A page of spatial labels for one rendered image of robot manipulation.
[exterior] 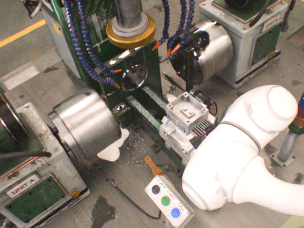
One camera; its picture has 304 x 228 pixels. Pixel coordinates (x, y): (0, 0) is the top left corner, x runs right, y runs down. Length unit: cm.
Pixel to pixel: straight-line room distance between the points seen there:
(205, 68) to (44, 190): 79
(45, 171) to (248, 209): 78
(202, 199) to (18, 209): 77
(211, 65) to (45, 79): 96
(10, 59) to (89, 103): 236
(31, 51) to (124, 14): 244
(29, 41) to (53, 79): 177
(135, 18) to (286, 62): 98
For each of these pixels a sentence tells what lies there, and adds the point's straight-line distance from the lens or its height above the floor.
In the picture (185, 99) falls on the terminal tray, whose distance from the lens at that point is 119.
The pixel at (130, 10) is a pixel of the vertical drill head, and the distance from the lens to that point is 110.
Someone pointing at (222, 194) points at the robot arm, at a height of 148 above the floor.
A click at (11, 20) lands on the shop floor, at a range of 403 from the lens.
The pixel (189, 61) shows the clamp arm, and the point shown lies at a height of 120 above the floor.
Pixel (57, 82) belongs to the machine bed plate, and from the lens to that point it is 185.
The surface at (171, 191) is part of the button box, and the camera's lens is 105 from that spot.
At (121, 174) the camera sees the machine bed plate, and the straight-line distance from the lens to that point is 142.
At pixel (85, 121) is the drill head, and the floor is 114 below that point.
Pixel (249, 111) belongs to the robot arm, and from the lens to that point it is 66.
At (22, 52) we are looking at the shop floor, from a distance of 352.
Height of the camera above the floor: 205
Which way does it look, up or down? 53 degrees down
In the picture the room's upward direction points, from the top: 9 degrees counter-clockwise
